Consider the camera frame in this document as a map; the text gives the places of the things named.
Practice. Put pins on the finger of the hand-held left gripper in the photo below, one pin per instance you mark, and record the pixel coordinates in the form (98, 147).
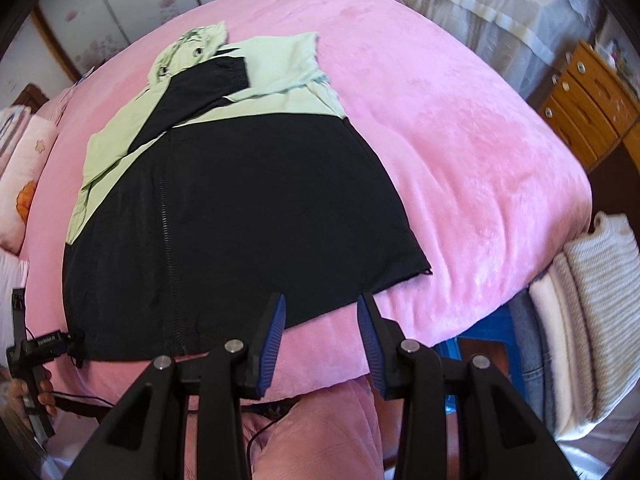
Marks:
(47, 344)

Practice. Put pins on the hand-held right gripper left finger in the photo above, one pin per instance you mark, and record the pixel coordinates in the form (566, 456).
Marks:
(270, 345)

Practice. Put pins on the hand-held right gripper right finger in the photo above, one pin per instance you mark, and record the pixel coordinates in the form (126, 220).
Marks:
(372, 345)

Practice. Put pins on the green black hooded jacket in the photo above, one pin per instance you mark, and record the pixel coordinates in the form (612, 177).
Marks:
(250, 210)

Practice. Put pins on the person's left hand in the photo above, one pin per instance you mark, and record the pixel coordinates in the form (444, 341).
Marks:
(47, 392)

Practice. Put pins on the white cartoon pillow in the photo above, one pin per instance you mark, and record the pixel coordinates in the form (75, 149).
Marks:
(10, 280)

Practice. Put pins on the blue plastic stool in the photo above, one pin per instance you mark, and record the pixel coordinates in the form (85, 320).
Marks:
(480, 335)

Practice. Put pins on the pink flower pillow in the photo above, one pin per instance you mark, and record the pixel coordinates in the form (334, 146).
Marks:
(25, 170)

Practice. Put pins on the blue denim jeans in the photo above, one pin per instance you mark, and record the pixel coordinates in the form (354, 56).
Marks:
(530, 360)

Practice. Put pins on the cream folded cloth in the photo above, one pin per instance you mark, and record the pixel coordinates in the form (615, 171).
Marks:
(555, 335)

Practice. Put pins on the floral folded quilt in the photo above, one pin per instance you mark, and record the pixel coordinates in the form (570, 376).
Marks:
(10, 125)

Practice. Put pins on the pink plush blanket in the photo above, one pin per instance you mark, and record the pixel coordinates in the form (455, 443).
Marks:
(450, 160)

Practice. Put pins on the dark wooden headboard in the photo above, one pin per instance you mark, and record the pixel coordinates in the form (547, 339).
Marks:
(32, 97)

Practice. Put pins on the white knitted cloth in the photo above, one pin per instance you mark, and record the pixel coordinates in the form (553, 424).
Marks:
(600, 310)

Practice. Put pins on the small black white device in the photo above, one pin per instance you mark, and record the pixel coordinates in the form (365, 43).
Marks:
(85, 74)

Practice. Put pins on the wooden drawer cabinet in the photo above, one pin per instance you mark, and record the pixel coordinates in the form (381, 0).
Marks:
(585, 100)

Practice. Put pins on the floral sliding door wardrobe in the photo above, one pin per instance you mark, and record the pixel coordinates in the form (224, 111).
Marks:
(125, 0)

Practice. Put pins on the cluster of small containers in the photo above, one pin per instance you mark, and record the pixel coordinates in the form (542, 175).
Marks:
(617, 55)

